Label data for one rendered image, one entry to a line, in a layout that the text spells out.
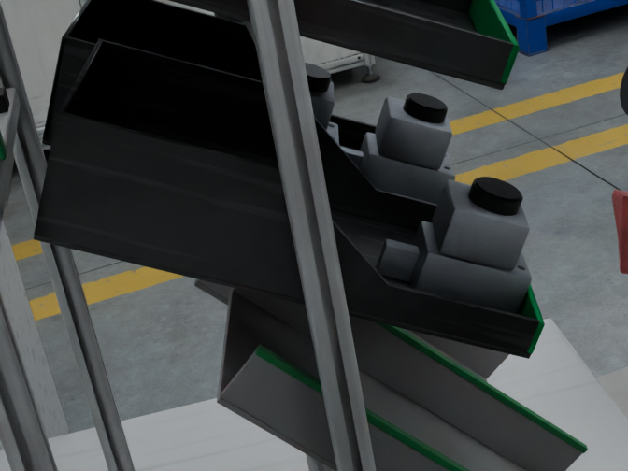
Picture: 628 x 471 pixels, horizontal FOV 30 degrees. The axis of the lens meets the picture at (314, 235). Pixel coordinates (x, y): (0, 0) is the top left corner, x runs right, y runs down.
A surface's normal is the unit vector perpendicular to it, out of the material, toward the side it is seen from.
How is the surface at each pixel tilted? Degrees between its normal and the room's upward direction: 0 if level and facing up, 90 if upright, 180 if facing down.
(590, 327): 0
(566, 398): 0
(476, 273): 90
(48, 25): 90
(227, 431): 0
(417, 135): 90
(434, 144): 90
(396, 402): 45
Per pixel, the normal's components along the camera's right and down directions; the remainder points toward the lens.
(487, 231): 0.00, 0.44
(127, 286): -0.17, -0.88
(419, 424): 0.58, -0.73
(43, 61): 0.31, 0.37
